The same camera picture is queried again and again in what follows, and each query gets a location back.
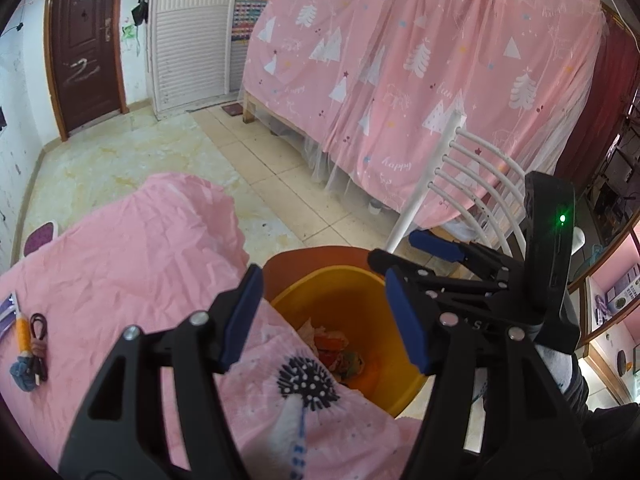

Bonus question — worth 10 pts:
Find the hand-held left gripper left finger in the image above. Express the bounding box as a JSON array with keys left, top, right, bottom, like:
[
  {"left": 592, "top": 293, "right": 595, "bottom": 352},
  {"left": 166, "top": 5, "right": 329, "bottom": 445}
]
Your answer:
[{"left": 57, "top": 264, "right": 265, "bottom": 480}]

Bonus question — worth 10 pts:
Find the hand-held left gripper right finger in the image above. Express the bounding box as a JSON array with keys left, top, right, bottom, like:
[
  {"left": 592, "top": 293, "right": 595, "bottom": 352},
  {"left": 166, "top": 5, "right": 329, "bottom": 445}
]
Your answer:
[{"left": 384, "top": 266, "right": 591, "bottom": 480}]

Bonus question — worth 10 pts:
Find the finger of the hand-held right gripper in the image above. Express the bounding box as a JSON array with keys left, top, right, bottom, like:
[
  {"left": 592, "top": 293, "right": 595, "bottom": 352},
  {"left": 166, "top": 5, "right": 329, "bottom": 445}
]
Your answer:
[
  {"left": 367, "top": 247, "right": 506, "bottom": 306},
  {"left": 409, "top": 230, "right": 526, "bottom": 286}
]

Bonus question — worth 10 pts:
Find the orange bin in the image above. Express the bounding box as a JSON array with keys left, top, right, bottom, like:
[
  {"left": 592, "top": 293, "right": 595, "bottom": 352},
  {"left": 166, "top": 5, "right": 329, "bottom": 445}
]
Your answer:
[{"left": 262, "top": 246, "right": 432, "bottom": 419}]

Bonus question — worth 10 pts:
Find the white tissue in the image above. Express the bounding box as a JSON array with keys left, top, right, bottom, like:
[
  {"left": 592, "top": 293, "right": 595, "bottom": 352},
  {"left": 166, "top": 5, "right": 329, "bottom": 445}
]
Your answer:
[{"left": 300, "top": 317, "right": 332, "bottom": 347}]

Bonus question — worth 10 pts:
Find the colourful wrapper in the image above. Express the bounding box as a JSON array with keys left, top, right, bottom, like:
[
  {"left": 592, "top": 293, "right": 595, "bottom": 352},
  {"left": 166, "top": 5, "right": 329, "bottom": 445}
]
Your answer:
[{"left": 314, "top": 332, "right": 367, "bottom": 385}]

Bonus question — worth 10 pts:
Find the person's right hand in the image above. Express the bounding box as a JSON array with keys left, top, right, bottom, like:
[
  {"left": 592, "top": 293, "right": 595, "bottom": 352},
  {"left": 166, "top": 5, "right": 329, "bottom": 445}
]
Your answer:
[{"left": 542, "top": 342, "right": 583, "bottom": 397}]

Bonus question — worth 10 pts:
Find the wooden shelf unit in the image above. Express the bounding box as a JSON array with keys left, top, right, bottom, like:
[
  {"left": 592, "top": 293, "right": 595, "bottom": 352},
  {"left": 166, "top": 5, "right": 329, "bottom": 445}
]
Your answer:
[{"left": 580, "top": 100, "right": 640, "bottom": 407}]

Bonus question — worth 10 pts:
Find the white metal chair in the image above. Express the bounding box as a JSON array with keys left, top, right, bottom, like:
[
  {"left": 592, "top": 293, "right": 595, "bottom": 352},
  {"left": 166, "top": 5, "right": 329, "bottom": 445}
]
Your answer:
[{"left": 385, "top": 110, "right": 587, "bottom": 273}]

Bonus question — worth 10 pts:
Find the black white dotted brush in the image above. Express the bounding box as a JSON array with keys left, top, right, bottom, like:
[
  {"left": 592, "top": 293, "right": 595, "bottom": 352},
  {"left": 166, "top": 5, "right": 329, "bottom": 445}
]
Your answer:
[{"left": 270, "top": 355, "right": 342, "bottom": 480}]

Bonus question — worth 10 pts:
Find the pink bedsheet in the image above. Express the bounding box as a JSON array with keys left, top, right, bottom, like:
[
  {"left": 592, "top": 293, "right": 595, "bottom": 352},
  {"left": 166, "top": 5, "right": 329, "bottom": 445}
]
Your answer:
[{"left": 0, "top": 172, "right": 426, "bottom": 480}]

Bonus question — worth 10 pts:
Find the pink tree print curtain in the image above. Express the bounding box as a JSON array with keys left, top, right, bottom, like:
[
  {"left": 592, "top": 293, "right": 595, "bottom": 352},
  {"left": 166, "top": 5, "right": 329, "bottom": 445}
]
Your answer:
[{"left": 240, "top": 0, "right": 608, "bottom": 223}]

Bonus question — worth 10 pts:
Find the dark red curtain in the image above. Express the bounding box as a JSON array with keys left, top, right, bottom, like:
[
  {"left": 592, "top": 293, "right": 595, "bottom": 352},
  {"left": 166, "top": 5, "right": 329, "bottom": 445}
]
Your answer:
[{"left": 555, "top": 25, "right": 640, "bottom": 192}]

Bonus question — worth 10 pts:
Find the person's dark trouser leg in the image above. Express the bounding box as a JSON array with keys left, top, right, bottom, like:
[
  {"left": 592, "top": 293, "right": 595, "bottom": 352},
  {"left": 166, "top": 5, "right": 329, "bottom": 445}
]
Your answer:
[{"left": 560, "top": 360, "right": 640, "bottom": 480}]

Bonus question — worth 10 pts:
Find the blue knitted piece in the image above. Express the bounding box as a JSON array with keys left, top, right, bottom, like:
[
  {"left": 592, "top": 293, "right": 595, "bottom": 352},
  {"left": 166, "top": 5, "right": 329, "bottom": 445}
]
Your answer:
[{"left": 10, "top": 355, "right": 42, "bottom": 392}]

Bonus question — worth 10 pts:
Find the purple flat item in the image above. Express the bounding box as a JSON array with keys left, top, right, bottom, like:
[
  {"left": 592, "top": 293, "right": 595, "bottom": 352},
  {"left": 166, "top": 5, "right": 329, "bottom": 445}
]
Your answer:
[{"left": 0, "top": 295, "right": 17, "bottom": 335}]

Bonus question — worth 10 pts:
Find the white louvered wardrobe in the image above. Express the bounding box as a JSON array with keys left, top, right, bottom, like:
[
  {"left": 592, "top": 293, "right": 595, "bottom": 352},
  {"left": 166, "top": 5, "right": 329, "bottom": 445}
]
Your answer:
[{"left": 147, "top": 0, "right": 247, "bottom": 121}]

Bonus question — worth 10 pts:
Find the dark brown door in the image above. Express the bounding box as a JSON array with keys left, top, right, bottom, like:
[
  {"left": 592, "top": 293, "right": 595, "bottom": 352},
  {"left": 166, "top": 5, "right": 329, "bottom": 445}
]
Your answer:
[{"left": 44, "top": 0, "right": 128, "bottom": 142}]

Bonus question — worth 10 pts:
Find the black hair tie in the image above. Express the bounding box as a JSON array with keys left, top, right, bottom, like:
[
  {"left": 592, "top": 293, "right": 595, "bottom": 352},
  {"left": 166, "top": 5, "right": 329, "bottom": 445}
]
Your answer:
[{"left": 29, "top": 312, "right": 51, "bottom": 382}]

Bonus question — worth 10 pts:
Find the wooden bed frame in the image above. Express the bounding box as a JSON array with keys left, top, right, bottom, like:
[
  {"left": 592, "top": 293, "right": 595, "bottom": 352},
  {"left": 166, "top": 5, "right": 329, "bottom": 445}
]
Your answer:
[{"left": 242, "top": 91, "right": 326, "bottom": 153}]

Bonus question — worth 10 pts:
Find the colourful grid wall poster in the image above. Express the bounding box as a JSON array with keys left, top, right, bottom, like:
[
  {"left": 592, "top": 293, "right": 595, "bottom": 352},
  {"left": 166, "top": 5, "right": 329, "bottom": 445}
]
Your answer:
[{"left": 230, "top": 0, "right": 273, "bottom": 45}]

